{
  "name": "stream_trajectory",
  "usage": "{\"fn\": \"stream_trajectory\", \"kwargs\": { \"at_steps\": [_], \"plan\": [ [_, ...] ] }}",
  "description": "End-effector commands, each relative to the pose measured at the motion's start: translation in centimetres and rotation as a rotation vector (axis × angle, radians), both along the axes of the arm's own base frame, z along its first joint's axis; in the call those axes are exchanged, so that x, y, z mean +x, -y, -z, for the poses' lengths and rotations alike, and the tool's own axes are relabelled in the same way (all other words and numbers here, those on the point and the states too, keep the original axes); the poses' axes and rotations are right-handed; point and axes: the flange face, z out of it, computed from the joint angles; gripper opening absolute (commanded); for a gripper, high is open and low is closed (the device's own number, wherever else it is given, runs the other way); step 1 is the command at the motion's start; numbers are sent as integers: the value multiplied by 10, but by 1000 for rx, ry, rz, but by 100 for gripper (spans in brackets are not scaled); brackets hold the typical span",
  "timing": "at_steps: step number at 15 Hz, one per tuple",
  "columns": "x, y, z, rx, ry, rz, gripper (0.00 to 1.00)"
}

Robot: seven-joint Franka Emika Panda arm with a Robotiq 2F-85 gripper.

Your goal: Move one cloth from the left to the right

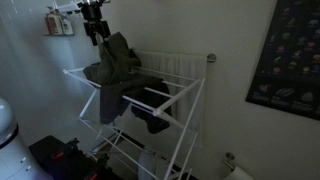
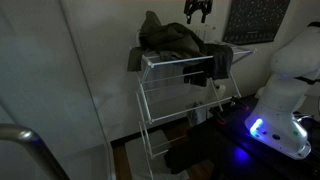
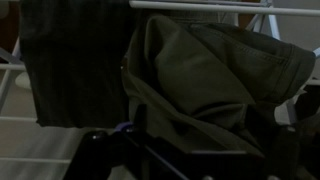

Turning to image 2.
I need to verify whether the white folding drying rack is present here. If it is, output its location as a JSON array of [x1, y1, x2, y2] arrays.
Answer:
[[129, 40, 258, 180]]

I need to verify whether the black cloth on floor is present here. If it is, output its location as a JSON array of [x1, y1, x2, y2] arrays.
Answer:
[[163, 123, 218, 176]]

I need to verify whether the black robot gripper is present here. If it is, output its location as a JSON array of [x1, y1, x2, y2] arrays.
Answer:
[[183, 0, 214, 25]]

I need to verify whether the red black table clamp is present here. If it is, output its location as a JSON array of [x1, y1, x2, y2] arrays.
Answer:
[[211, 107, 228, 127], [230, 95, 250, 111]]

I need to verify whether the dark dotted wall poster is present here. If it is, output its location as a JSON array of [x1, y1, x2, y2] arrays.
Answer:
[[222, 0, 291, 46]]

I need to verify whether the dark grey hanging cloth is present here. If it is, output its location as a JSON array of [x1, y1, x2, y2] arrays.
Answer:
[[182, 43, 235, 88]]

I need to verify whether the dark olive cloth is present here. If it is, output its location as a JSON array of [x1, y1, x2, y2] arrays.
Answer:
[[126, 10, 208, 73]]

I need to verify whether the small white bottle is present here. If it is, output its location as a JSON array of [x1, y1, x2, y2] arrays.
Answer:
[[215, 84, 227, 99]]

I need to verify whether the metal handrail tube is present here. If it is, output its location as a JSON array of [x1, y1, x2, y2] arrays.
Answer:
[[0, 123, 70, 180]]

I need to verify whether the light grey floor mat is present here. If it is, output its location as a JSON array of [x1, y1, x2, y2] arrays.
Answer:
[[124, 129, 191, 180]]

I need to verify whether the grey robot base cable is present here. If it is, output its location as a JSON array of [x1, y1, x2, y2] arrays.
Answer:
[[293, 113, 316, 124]]

